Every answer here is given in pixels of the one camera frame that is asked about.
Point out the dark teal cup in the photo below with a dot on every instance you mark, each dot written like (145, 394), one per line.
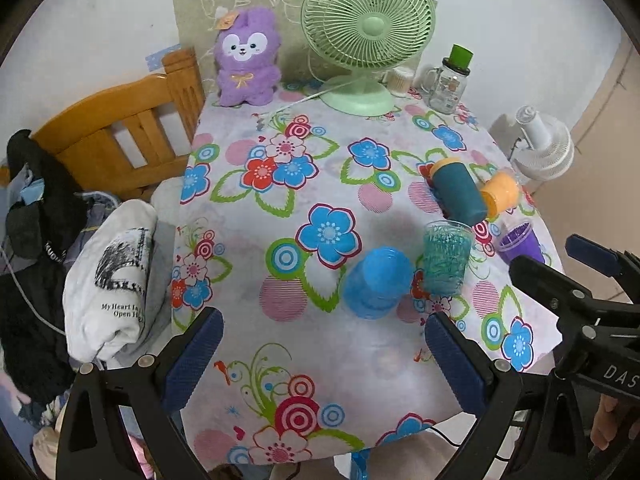
(457, 192)

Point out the beige jacket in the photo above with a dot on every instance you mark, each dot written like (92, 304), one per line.
(45, 448)

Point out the orange plastic cup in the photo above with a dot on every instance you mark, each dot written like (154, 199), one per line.
(500, 193)

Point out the purple plush toy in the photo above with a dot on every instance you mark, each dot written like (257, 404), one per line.
(246, 52)

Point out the teal speckled clear cup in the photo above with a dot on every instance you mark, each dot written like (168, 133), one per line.
(447, 246)

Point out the cotton swab container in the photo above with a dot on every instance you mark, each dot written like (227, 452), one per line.
(399, 80)

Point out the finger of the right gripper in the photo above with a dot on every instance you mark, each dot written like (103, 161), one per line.
(622, 267)
(572, 303)

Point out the person's right hand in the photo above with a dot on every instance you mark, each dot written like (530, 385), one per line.
(609, 415)

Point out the glass mason jar mug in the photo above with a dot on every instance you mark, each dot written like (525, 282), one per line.
(443, 86)

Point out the floral tablecloth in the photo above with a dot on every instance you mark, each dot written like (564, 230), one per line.
(304, 227)

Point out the green desk fan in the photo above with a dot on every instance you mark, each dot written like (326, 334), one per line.
(366, 39)

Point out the beige cartoon poster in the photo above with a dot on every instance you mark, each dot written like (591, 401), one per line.
(197, 26)

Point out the black clothing pile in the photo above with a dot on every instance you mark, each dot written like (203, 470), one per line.
(43, 222)

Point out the white small fan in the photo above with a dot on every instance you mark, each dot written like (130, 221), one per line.
(549, 149)

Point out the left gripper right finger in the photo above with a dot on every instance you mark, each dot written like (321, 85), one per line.
(551, 444)

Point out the purple plastic cup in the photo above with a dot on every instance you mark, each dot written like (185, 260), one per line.
(519, 240)

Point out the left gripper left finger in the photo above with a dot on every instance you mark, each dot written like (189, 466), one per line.
(94, 443)

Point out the blue plastic cup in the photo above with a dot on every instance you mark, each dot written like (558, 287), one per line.
(377, 283)

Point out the wooden chair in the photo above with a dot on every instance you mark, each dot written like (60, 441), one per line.
(113, 141)

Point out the white printed t-shirt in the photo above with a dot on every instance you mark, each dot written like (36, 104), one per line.
(115, 297)

